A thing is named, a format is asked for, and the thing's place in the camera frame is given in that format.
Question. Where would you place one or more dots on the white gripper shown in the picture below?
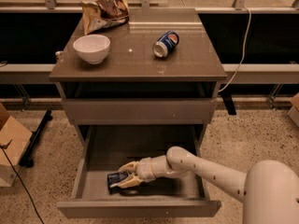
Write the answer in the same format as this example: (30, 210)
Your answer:
(145, 170)

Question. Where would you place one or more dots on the blue rxbar blueberry wrapper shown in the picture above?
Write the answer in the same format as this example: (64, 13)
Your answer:
(113, 180)

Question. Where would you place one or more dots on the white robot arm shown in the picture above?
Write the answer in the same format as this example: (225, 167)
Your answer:
(269, 190)

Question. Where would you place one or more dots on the open grey middle drawer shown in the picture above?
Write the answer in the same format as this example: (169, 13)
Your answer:
(107, 148)

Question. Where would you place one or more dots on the closed grey top drawer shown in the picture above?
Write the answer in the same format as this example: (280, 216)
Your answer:
(139, 111)

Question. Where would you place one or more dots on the grey drawer cabinet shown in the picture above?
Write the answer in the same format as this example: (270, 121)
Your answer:
(131, 70)

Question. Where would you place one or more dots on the black stand leg left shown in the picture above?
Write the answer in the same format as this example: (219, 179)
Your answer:
(26, 159)

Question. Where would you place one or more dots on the black stand leg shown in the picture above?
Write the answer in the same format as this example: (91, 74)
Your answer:
(26, 159)
(229, 103)

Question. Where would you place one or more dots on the cardboard box on left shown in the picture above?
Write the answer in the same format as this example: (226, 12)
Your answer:
(15, 137)

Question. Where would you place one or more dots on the cardboard box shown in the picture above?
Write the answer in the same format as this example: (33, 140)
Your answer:
(15, 137)
(294, 111)

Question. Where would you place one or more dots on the black stand leg right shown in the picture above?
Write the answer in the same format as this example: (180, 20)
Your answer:
(229, 103)

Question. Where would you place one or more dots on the white ceramic bowl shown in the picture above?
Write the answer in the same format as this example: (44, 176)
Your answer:
(92, 49)

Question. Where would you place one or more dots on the blue pepsi can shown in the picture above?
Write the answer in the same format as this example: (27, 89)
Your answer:
(165, 44)

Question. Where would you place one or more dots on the small can behind cabinet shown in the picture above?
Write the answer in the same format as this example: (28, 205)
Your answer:
(58, 55)

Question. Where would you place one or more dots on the crumpled brown chip bag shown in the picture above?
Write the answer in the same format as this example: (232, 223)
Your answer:
(102, 14)

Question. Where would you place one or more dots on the cardboard box on right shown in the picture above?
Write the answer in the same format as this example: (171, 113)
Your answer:
(294, 111)

